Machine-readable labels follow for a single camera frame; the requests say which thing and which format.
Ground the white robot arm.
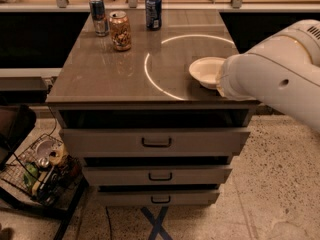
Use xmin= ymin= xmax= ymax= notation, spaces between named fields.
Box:
xmin=217 ymin=20 xmax=320 ymax=131

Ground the blue tape cross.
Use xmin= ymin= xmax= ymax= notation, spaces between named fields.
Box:
xmin=141 ymin=206 xmax=173 ymax=240

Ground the top drawer with handle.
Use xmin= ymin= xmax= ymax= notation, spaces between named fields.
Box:
xmin=60 ymin=128 xmax=250 ymax=157

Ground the middle drawer with handle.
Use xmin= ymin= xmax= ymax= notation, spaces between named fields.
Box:
xmin=83 ymin=165 xmax=232 ymax=186

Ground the white paper bowl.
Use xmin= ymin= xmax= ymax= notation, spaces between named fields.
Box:
xmin=189 ymin=57 xmax=225 ymax=89

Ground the blue pepsi can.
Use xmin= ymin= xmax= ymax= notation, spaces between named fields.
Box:
xmin=145 ymin=0 xmax=162 ymax=30

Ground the grey drawer cabinet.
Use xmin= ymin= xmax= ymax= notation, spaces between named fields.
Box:
xmin=47 ymin=10 xmax=257 ymax=192

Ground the bottom drawer with handle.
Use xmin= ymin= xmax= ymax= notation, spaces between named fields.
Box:
xmin=96 ymin=190 xmax=220 ymax=206

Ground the drawer with handle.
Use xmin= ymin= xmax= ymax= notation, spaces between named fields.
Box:
xmin=60 ymin=128 xmax=250 ymax=157
xmin=83 ymin=165 xmax=232 ymax=186
xmin=96 ymin=190 xmax=220 ymax=206

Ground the black wire basket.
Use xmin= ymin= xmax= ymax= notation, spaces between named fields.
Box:
xmin=1 ymin=134 xmax=82 ymax=206

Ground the silver blue energy drink can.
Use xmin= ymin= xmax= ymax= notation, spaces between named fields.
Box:
xmin=89 ymin=0 xmax=109 ymax=36

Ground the orange soda can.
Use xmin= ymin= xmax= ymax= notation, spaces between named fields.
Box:
xmin=109 ymin=10 xmax=131 ymax=51

